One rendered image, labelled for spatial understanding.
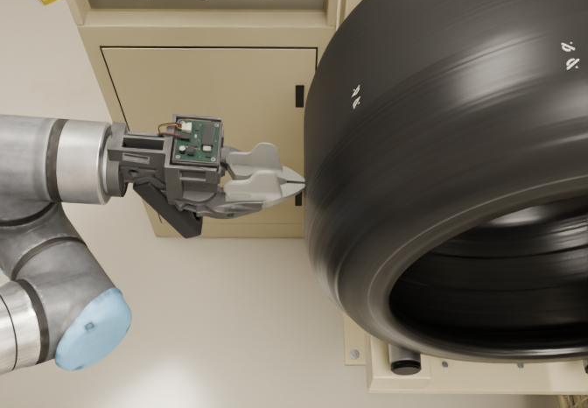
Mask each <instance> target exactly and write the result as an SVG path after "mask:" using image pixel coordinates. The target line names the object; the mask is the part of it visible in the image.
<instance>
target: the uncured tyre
mask: <svg viewBox="0 0 588 408"><path fill-rule="evenodd" d="M586 34H588V0H361V2H360V3H359V4H358V5H357V6H356V7H355V8H354V9H353V10H352V11H351V13H350V14H349V15H348V16H347V17H346V19H345V20H344V21H343V23H342V24H341V25H340V27H339V29H338V30H337V31H336V32H335V33H334V35H333V36H332V39H331V40H330V42H329V44H328V45H327V47H326V49H325V51H324V53H323V55H322V57H321V59H320V62H319V64H318V67H317V70H316V73H315V74H314V77H313V80H312V82H311V86H310V89H309V92H308V96H307V98H306V103H305V108H304V179H305V188H304V243H305V247H306V251H307V254H308V257H309V259H310V262H311V267H312V270H313V273H314V276H315V278H316V280H317V282H318V285H319V286H320V288H321V290H322V291H323V292H324V294H325V295H326V296H327V297H328V298H329V300H331V301H332V302H333V303H334V304H335V305H336V306H337V307H338V308H339V309H341V310H342V311H343V312H344V313H345V314H346V315H347V316H349V317H350V318H351V319H352V320H353V321H354V322H355V323H357V324H358V325H359V326H360V327H361V328H362V329H364V330H365V331H366V332H368V333H369V334H371V335H373V336H374V337H376V338H377V339H379V340H381V341H385V342H386V343H388V344H390V345H393V346H396V347H398V348H402V349H405V350H408V351H411V352H415V353H418V354H422V355H428V356H433V357H438V358H444V359H449V360H456V361H464V362H485V363H545V362H569V361H578V360H586V359H588V71H584V72H580V73H576V74H569V75H565V76H561V74H560V70H559V67H558V64H557V58H556V55H555V52H554V49H553V45H552V42H556V41H559V40H563V39H569V38H574V37H577V36H582V35H586ZM363 78H364V85H365V96H366V101H365V102H364V103H363V104H361V106H360V107H359V108H357V110H355V111H354V112H353V113H352V114H351V115H349V109H348V94H347V93H348V92H349V91H350V90H351V89H352V88H353V87H354V86H355V85H356V84H357V83H358V82H359V81H361V80H362V79H363Z"/></svg>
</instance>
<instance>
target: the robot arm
mask: <svg viewBox="0 0 588 408"><path fill-rule="evenodd" d="M187 119H195V120H187ZM198 120H206V121H198ZM209 121H211V122H209ZM162 126H166V132H160V129H159V127H162ZM222 127H223V123H221V117H216V116H195V115H184V114H172V118H171V123H163V124H160V125H159V126H158V132H159V133H158V134H157V133H146V132H135V131H128V130H127V124H126V123H123V122H113V123H112V124H111V123H109V122H97V121H86V120H75V119H62V118H51V117H39V116H17V115H5V114H0V271H1V272H2V273H3V274H4V275H5V276H7V277H8V278H9V280H10V282H7V283H5V284H4V285H1V286H0V376H1V375H3V374H5V373H8V372H11V371H13V370H16V369H21V368H30V367H31V366H34V365H37V364H40V363H43V362H47V361H50V360H52V359H54V361H55V363H56V365H57V366H58V367H59V368H62V369H64V370H67V371H74V370H81V369H85V368H87V367H89V366H91V365H93V364H95V363H97V362H99V361H100V360H101V359H103V358H104V357H105V356H107V355H108V354H109V353H110V352H112V351H113V350H114V349H115V348H116V347H117V346H118V344H119V343H120V342H121V341H122V340H123V338H124V336H125V335H126V334H127V332H128V330H129V328H130V323H131V317H132V316H131V311H130V308H129V306H128V304H127V303H126V301H125V300H124V298H123V294H122V292H121V290H120V289H118V288H116V286H115V285H114V283H113V282H112V281H111V279H110V278H109V276H108V275H107V273H106V272H105V270H104V269H103V268H102V267H101V265H100V264H99V263H98V261H97V260H96V258H95V256H94V255H93V254H92V252H91V251H90V249H89V248H88V246H87V245H86V243H85V242H84V240H83V239H82V237H81V236H80V234H79V233H78V231H77V230H76V229H75V227H74V226H73V224H72V223H71V222H70V221H69V219H68V218H67V216H66V214H65V212H64V209H63V207H62V203H61V202H65V203H78V204H91V205H104V206H105V205H106V204H107V203H108V202H109V200H110V198H111V197H124V195H125V194H126V192H127V188H128V184H129V183H133V182H134V183H133V187H132V188H133V190H134V191H135V192H136V193H137V194H138V195H139V196H140V197H141V198H143V199H144V200H145V201H146V202H147V203H148V204H149V205H150V206H151V207H152V208H153V209H154V210H155V211H156V212H157V213H159V214H160V215H161V216H162V217H163V218H164V219H165V220H166V221H167V222H168V223H169V224H170V225H171V226H172V227H173V228H174V229H176V230H177V231H178V232H179V233H180V234H181V235H182V236H183V237H184V238H185V239H187V238H192V237H195V236H200V235H201V231H202V223H203V216H207V217H211V218H215V219H233V218H237V217H241V216H244V215H249V214H252V213H255V212H258V211H261V210H262V209H263V208H268V207H271V206H274V205H276V204H278V203H281V202H283V201H285V200H288V199H290V198H292V197H294V196H295V195H297V194H299V193H301V192H303V191H304V189H305V179H304V178H303V177H302V176H300V175H299V174H298V173H296V172H294V171H292V170H291V169H290V168H288V167H285V166H283V165H281V161H280V158H279V155H278V151H277V148H276V147H275V146H274V145H273V144H270V143H260V144H258V145H257V146H256V147H255V148H254V149H253V150H252V151H250V152H243V151H240V150H238V149H236V148H234V147H231V146H227V145H224V130H223V129H222ZM226 171H227V172H228V173H229V175H230V176H231V178H232V179H233V180H230V181H228V182H226V183H224V185H223V189H222V188H221V187H220V186H219V185H218V184H220V183H221V177H223V176H225V173H226ZM223 190H224V192H223Z"/></svg>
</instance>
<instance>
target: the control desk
mask: <svg viewBox="0 0 588 408"><path fill-rule="evenodd" d="M66 2H67V4H68V7H69V10H70V11H71V14H72V17H73V21H74V23H75V24H76V26H77V29H78V31H79V34H80V37H81V40H82V43H83V45H84V47H85V50H86V52H87V56H88V58H89V61H90V64H91V66H92V68H93V71H94V75H95V77H96V80H97V82H98V84H99V87H100V90H101V93H102V96H103V98H104V101H105V103H106V105H107V108H108V112H109V114H110V117H111V119H112V122H123V123H126V124H127V130H128V131H135V132H146V133H157V134H158V133H159V132H158V126H159V125H160V124H163V123H171V122H172V114H184V115H195V116H216V117H221V123H223V127H222V129H223V130H224V145H227V146H231V147H234V148H236V149H238V150H240V151H243V152H250V151H252V150H253V149H254V148H255V147H256V146H257V145H258V144H260V143H270V144H273V145H274V146H275V147H276V148H277V151H278V155H279V158H280V161H281V165H283V166H285V167H288V168H290V169H291V170H292V171H294V172H296V173H298V174H299V175H300V176H302V177H304V115H305V103H306V98H307V96H308V92H309V89H310V86H311V84H312V80H313V77H314V74H315V73H316V70H317V67H318V65H319V62H320V59H321V57H322V55H323V53H324V51H325V49H326V47H327V45H328V44H329V42H330V40H331V39H332V37H333V35H334V33H335V31H336V19H337V8H338V0H66ZM142 201H143V204H144V207H145V210H146V212H147V215H148V217H149V219H150V223H151V226H152V228H153V230H154V233H155V236H163V237H183V236H182V235H181V234H180V233H179V232H178V231H177V230H176V229H174V228H173V227H172V226H171V225H170V224H169V223H168V222H167V221H166V220H165V219H164V218H163V217H162V216H161V215H160V214H159V213H157V212H156V211H155V210H154V209H153V208H152V207H151V206H150V205H149V204H148V203H147V202H146V201H145V200H144V199H143V198H142ZM195 237H305V235H304V191H303V192H301V193H299V194H297V195H295V196H294V197H292V198H290V199H288V200H285V201H283V202H281V203H278V204H276V205H274V206H271V207H268V208H263V209H262V210H261V211H258V212H255V213H252V214H249V215H244V216H241V217H237V218H233V219H215V218H211V217H207V216H203V223H202V231H201V235H200V236H195Z"/></svg>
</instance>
